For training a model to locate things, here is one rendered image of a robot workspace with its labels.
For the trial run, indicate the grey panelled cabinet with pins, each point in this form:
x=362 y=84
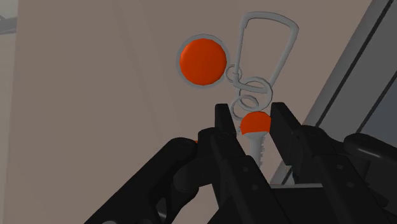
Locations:
x=372 y=77

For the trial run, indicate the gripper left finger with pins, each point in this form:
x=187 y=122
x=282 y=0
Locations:
x=223 y=161

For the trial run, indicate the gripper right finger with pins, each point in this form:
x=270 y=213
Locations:
x=335 y=161

